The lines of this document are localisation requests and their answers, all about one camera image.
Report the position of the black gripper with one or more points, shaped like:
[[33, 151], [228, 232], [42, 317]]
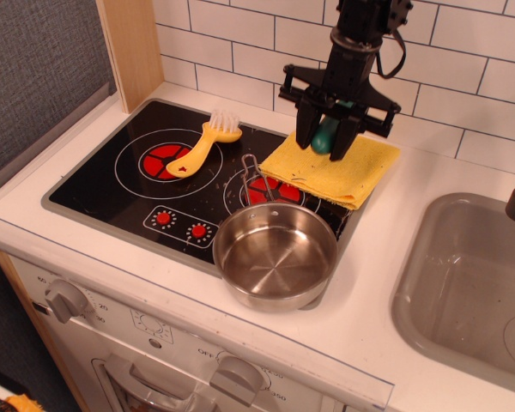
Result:
[[341, 90]]

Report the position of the green toy pickle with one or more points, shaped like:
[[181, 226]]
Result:
[[323, 141]]

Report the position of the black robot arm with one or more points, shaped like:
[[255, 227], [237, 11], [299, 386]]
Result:
[[369, 22]]

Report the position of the yellow folded towel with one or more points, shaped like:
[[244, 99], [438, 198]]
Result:
[[347, 183]]

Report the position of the yellow toy dish brush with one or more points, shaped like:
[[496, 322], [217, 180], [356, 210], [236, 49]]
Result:
[[222, 127]]

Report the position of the small steel saucepan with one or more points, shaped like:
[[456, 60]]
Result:
[[274, 256]]

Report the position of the red right stove knob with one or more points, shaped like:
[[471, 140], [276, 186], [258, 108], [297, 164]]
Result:
[[199, 231]]

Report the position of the red stove knob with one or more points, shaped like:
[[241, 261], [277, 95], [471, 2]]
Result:
[[163, 218], [199, 231]]

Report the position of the red left stove knob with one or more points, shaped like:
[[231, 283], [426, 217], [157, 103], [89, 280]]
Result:
[[163, 218]]

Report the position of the grey plastic sink basin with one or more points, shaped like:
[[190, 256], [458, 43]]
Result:
[[455, 300]]

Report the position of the black toy stovetop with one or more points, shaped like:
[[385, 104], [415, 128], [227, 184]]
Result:
[[122, 185]]

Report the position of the grey right oven knob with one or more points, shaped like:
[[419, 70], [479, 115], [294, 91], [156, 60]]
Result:
[[237, 379]]

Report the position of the grey oven knob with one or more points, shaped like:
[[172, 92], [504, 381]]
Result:
[[65, 300], [237, 379]]

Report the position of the grey left oven knob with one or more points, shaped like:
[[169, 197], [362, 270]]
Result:
[[65, 300]]

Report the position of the yellow black object bottom left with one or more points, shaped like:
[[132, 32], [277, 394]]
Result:
[[19, 403]]

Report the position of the light wooden post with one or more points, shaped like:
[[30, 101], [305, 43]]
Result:
[[133, 47]]

